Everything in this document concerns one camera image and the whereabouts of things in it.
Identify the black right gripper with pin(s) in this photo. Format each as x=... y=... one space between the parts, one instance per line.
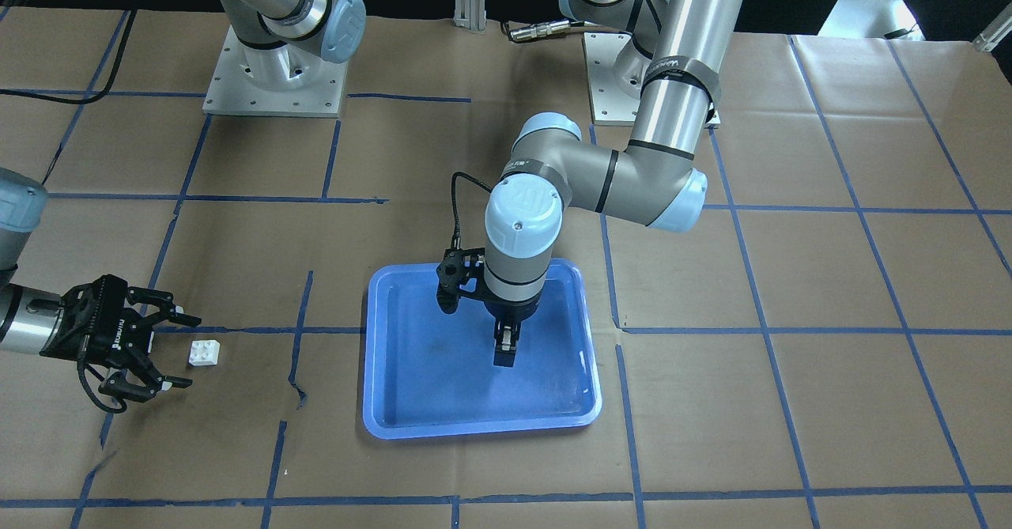
x=118 y=345

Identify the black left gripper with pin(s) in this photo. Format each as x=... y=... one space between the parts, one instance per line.
x=507 y=312

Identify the white block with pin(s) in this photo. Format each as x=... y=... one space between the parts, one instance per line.
x=204 y=352

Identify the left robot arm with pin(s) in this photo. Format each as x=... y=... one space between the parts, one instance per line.
x=655 y=70

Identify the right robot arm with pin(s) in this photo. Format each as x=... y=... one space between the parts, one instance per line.
x=329 y=29

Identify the blue plastic tray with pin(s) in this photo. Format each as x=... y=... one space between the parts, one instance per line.
x=427 y=373

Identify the brown paper table cover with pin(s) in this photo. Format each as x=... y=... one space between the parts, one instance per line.
x=784 y=303

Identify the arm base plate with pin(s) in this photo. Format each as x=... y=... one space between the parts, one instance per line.
x=280 y=82
x=615 y=71

